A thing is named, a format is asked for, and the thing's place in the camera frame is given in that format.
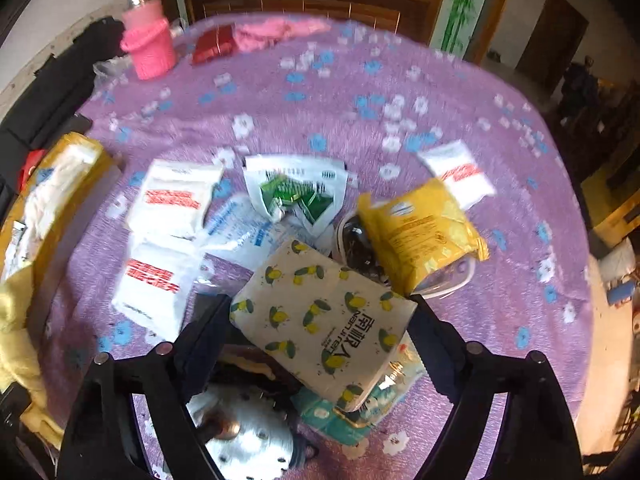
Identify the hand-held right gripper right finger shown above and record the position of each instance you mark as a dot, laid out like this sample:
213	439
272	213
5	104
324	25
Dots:
435	340

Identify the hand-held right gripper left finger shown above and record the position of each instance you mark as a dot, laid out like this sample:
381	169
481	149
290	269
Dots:
210	330

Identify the lemon print tissue pack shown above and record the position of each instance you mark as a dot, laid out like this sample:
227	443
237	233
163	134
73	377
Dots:
320	320

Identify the yellow packet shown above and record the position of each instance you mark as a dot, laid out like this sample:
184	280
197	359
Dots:
420	230

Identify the clear pink-trimmed pouch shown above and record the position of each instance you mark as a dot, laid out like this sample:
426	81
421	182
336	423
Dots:
355	250

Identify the teal tissue pack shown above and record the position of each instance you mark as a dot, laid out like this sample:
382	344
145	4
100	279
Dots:
325	420

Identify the green printed packet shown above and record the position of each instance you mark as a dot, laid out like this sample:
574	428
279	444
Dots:
295	195

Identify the yellow towel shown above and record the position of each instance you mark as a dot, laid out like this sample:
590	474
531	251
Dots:
20	350

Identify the yellow-taped white box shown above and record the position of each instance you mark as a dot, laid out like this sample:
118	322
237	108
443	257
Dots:
102	165

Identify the white towel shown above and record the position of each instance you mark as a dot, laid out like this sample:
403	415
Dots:
55	195

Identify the white packet red print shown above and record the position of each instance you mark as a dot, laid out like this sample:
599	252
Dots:
170	200
460	175
150	280

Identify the white sachet dark print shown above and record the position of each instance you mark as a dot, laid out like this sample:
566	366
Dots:
240	235

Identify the red bag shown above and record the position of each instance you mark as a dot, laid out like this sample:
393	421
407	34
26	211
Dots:
31	172

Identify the purple floral tablecloth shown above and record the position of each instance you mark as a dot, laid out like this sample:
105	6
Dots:
325	105

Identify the red pouch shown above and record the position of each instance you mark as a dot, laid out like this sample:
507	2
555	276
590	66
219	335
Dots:
215	47

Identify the black sofa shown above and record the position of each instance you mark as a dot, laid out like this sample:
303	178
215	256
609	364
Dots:
65	80

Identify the pink cloth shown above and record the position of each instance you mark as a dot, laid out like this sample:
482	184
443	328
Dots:
275	32

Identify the brown wooden door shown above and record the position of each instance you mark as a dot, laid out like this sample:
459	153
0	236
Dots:
550	40

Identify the bottle with pink sleeve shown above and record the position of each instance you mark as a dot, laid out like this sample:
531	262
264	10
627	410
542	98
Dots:
142	12

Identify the wooden cabinet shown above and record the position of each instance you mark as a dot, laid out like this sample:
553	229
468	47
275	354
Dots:
300	5

